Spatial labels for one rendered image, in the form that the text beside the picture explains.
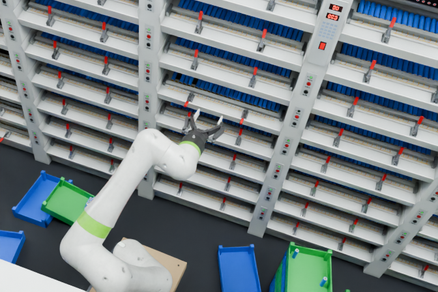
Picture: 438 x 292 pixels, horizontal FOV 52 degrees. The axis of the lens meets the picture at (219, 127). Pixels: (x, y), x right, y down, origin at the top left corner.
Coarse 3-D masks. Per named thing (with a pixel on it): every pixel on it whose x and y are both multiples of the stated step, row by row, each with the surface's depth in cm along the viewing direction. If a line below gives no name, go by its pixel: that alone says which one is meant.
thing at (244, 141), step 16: (160, 112) 228; (176, 112) 227; (192, 112) 228; (176, 128) 226; (208, 128) 225; (240, 128) 223; (256, 128) 224; (224, 144) 223; (240, 144) 221; (256, 144) 222; (272, 144) 219
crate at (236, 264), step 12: (228, 252) 256; (240, 252) 257; (252, 252) 254; (228, 264) 251; (240, 264) 252; (252, 264) 253; (228, 276) 246; (240, 276) 247; (252, 276) 248; (228, 288) 241; (240, 288) 242; (252, 288) 243
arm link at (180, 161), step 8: (176, 144) 157; (184, 144) 161; (192, 144) 162; (168, 152) 153; (176, 152) 154; (184, 152) 156; (192, 152) 159; (200, 152) 164; (160, 160) 153; (168, 160) 153; (176, 160) 153; (184, 160) 154; (192, 160) 155; (168, 168) 154; (176, 168) 153; (184, 168) 153; (192, 168) 155; (176, 176) 154; (184, 176) 155
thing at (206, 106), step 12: (168, 72) 218; (192, 84) 215; (168, 96) 212; (180, 96) 212; (192, 108) 214; (204, 108) 210; (216, 108) 210; (228, 108) 210; (240, 120) 209; (252, 120) 208; (264, 120) 208; (276, 132) 207
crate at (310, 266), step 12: (288, 252) 211; (300, 252) 216; (312, 252) 215; (324, 252) 213; (288, 264) 206; (300, 264) 212; (312, 264) 213; (324, 264) 214; (288, 276) 201; (300, 276) 208; (312, 276) 209; (324, 276) 209; (288, 288) 198; (300, 288) 204; (312, 288) 205; (324, 288) 205
